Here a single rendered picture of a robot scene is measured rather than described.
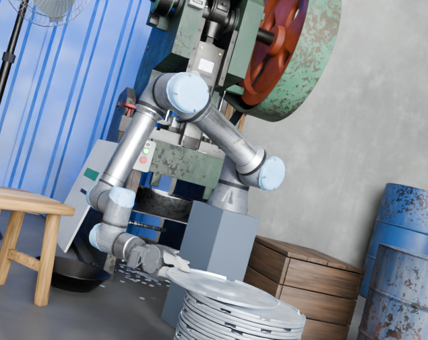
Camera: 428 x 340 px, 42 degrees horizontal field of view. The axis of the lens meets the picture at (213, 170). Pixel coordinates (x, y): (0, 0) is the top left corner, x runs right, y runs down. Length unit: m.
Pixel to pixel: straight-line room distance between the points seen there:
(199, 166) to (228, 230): 0.70
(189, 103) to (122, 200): 0.34
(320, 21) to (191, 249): 1.25
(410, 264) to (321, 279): 0.44
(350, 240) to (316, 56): 2.37
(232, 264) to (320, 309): 0.50
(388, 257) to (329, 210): 2.55
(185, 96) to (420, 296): 1.01
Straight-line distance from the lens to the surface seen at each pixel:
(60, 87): 3.79
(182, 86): 1.62
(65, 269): 2.34
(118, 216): 1.61
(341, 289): 2.35
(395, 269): 2.01
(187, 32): 2.68
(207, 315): 1.25
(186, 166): 2.53
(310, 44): 2.62
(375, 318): 2.06
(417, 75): 5.01
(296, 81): 2.65
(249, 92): 3.01
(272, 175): 1.85
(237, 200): 1.95
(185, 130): 2.59
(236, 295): 1.35
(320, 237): 4.55
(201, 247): 1.94
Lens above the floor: 0.54
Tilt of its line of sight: 1 degrees up
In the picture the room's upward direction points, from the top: 16 degrees clockwise
